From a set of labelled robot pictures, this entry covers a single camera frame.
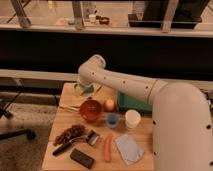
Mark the light wooden cutting board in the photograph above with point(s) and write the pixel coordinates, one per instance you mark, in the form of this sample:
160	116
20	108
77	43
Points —
69	100

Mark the dark bowl in background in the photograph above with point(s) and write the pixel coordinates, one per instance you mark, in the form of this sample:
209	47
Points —
104	21

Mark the black office chair base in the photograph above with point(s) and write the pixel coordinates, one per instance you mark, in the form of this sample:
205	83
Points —
30	134

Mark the orange red bowl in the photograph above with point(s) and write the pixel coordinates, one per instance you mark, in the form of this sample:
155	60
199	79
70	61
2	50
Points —
90	110

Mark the bunch of dark grapes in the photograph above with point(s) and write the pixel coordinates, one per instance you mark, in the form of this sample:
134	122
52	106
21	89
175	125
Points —
69	133

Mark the teal green sponge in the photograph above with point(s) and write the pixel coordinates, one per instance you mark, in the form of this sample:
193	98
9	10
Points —
88	89

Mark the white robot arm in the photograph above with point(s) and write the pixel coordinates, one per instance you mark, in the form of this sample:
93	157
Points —
181	115

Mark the black tray in background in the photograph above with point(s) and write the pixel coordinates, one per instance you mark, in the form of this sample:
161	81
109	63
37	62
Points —
133	21

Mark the small blue cup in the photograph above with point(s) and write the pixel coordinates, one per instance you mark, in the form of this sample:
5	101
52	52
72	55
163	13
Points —
112	120

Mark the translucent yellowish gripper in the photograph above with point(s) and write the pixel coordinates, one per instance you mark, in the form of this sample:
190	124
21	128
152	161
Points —
79	90

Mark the wooden handled spoon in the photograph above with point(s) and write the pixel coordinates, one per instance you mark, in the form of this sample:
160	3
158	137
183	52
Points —
94	94

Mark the white cup in background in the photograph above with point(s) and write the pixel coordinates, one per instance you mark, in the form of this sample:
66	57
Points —
92	18

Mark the green plastic tray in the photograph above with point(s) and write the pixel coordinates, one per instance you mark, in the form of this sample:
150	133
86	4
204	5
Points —
125	102

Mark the orange carrot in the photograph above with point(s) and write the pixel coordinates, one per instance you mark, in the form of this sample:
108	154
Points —
107	147

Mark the light blue folded cloth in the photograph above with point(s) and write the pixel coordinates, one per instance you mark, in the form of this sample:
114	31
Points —
131	152

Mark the peach coloured apple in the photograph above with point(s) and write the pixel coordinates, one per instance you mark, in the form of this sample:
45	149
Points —
109	105

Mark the black rectangular block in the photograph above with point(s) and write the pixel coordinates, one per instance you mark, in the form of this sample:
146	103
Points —
82	158

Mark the white paper cup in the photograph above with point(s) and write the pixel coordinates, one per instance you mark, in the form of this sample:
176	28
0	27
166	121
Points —
132	119

